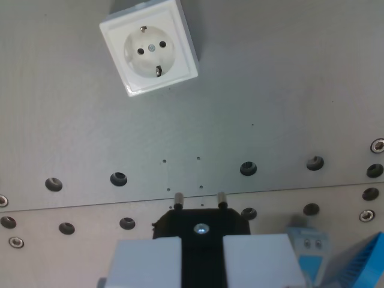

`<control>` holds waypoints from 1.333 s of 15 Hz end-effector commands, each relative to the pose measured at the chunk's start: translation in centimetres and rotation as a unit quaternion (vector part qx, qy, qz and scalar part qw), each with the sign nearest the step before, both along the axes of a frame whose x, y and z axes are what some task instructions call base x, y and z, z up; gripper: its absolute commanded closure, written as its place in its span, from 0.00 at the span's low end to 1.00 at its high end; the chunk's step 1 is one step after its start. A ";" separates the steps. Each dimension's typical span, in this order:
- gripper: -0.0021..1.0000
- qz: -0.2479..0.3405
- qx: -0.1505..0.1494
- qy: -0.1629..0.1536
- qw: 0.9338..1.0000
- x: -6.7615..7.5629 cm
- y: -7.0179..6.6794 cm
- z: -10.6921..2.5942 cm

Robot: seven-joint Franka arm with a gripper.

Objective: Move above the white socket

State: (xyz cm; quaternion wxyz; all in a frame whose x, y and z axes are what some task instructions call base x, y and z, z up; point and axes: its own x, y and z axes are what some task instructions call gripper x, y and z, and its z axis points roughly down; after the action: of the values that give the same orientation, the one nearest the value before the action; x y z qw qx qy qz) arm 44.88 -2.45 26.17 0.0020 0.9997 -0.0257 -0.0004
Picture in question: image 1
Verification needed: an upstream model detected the white wall socket box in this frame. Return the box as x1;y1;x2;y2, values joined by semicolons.
98;0;200;98

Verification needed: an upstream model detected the blue and white connector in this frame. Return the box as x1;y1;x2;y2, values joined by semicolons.
284;222;333;286

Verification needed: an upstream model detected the blue ribbed plastic part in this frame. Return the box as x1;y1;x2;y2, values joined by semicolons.
325;230;384;288

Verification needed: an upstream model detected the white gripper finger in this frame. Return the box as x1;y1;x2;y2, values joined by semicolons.
105;236;184;288
222;233;308;288

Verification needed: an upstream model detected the black two-pin power plug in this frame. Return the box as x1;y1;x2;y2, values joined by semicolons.
152;191;252;288

